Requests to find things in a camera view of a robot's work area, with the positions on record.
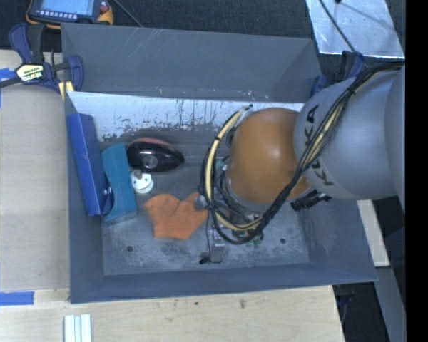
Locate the pale wood board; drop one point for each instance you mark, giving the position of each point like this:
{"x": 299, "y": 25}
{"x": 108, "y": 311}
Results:
{"x": 32, "y": 191}

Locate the black cylinder on white bracket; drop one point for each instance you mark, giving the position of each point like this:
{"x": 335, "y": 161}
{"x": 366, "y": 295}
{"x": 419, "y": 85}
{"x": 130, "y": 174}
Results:
{"x": 305, "y": 201}

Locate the white round knob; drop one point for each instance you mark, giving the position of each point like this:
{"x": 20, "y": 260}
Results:
{"x": 142, "y": 183}

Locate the black and red oval object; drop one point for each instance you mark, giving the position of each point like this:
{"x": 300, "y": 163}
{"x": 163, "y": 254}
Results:
{"x": 160, "y": 159}

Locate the grey metal bin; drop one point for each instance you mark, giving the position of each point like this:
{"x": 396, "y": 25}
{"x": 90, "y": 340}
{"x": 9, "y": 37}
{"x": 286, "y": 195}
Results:
{"x": 185, "y": 62}

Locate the orange cloth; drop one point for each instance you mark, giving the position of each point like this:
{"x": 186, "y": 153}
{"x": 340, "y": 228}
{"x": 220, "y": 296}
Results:
{"x": 174, "y": 217}

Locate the blue flat box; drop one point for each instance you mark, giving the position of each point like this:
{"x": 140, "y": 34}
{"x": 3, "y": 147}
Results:
{"x": 87, "y": 162}

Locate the teal rectangular block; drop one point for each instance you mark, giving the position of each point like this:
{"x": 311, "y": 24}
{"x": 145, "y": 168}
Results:
{"x": 119, "y": 184}

